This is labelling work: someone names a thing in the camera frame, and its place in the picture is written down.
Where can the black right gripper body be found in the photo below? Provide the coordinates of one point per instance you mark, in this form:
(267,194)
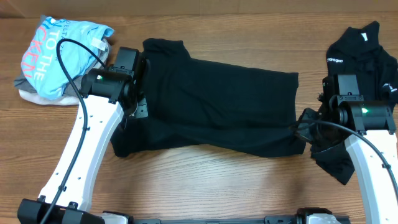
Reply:
(319,134)

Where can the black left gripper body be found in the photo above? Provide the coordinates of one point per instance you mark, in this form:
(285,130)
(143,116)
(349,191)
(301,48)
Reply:
(141,111)

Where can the plain black t-shirt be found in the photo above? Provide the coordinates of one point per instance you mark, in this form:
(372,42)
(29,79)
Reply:
(191,101)

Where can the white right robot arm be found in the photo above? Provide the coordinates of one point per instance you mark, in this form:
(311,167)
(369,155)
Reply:
(367,131)

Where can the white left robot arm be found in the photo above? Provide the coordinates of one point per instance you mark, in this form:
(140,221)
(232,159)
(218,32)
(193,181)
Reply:
(108,96)

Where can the white folded garment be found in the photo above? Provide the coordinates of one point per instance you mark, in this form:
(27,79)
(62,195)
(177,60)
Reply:
(28,93)

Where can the black hydrogen logo shirt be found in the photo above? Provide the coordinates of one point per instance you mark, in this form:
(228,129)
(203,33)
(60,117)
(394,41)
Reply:
(358,52)

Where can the light blue printed t-shirt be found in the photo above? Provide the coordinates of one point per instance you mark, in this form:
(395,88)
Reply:
(53,59)

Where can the grey folded garment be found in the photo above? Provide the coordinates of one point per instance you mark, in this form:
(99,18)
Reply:
(71,90)

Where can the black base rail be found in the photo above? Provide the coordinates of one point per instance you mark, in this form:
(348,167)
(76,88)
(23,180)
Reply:
(217,221)

